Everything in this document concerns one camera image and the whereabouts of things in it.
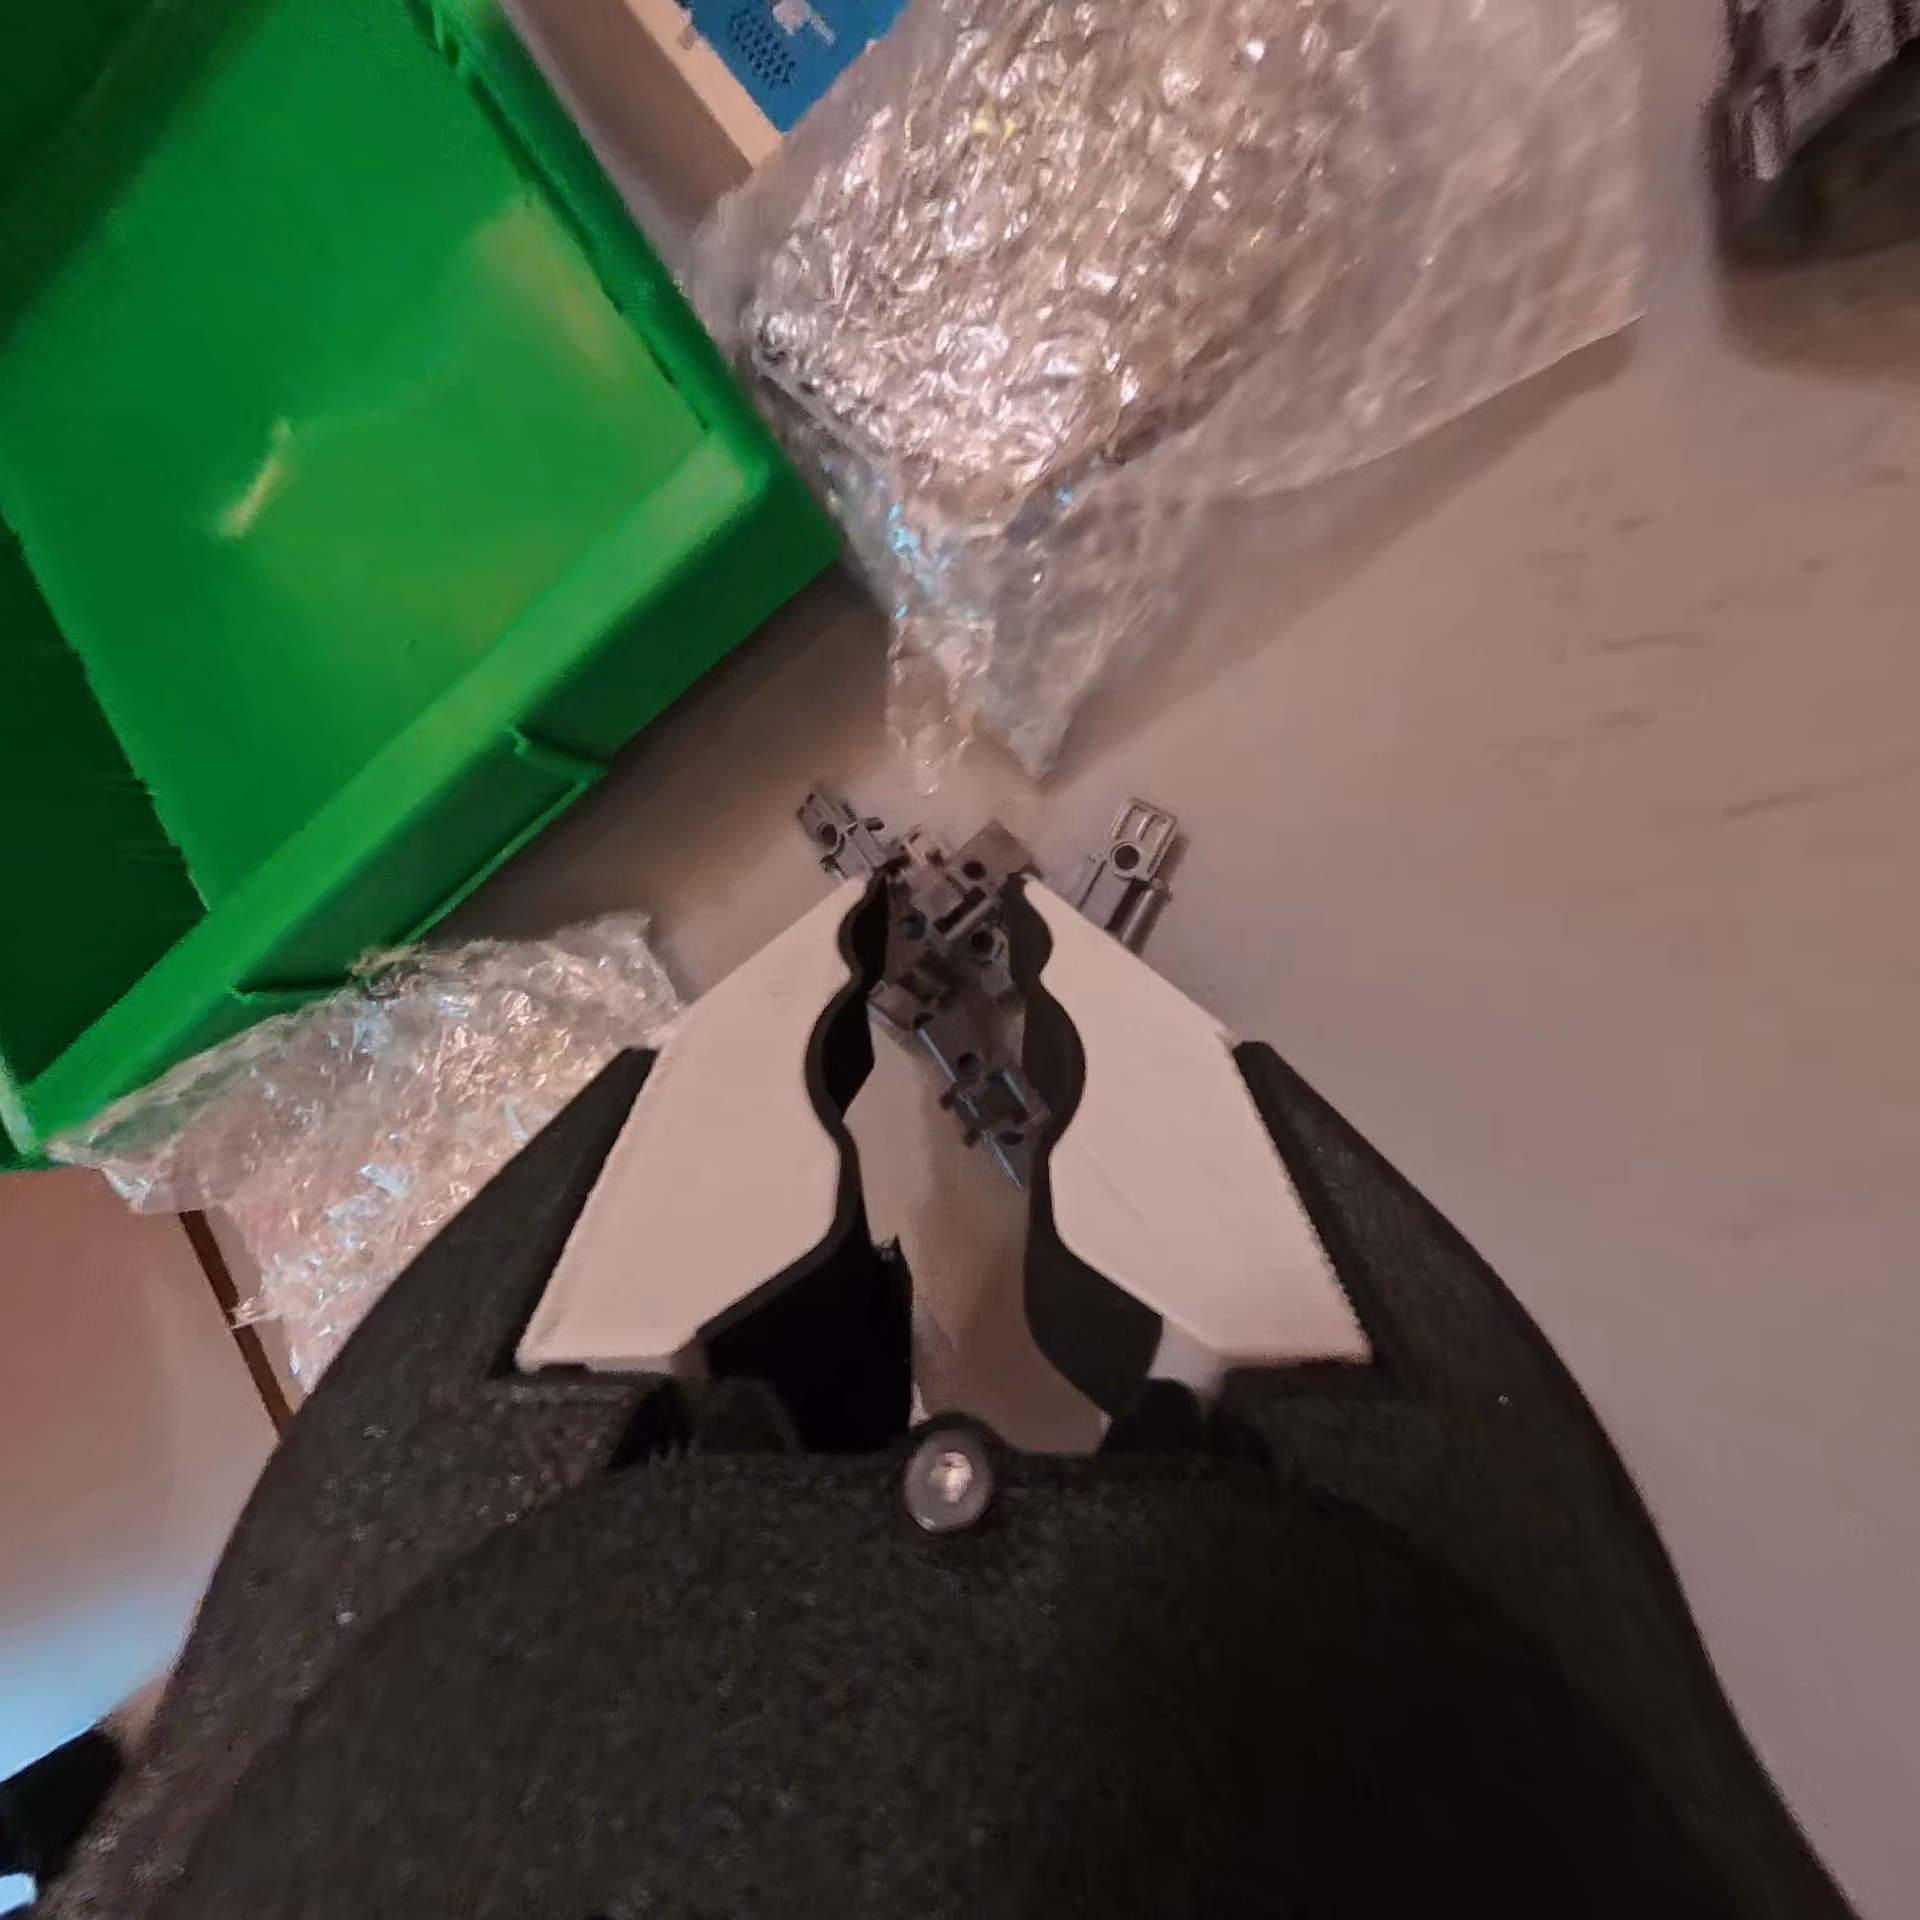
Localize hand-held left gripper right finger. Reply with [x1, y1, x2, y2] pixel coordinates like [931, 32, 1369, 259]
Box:
[996, 873, 1376, 1415]

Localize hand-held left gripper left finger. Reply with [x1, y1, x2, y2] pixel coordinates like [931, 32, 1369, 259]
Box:
[514, 873, 917, 1454]

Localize grey track link chain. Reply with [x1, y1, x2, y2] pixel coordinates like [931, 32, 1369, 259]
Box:
[866, 816, 1056, 1198]

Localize grey track link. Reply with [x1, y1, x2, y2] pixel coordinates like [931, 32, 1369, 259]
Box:
[1068, 798, 1182, 959]
[795, 792, 889, 886]

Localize grey desk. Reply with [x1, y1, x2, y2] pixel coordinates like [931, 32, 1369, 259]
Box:
[0, 0, 1920, 1920]

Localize small bubble wrap bag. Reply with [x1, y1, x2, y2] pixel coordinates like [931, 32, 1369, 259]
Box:
[48, 912, 688, 1391]

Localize green plastic bin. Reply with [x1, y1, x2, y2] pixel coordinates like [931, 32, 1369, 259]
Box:
[0, 0, 845, 1175]

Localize large bubble wrap bag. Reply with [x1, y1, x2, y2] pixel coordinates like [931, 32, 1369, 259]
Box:
[692, 0, 1649, 784]

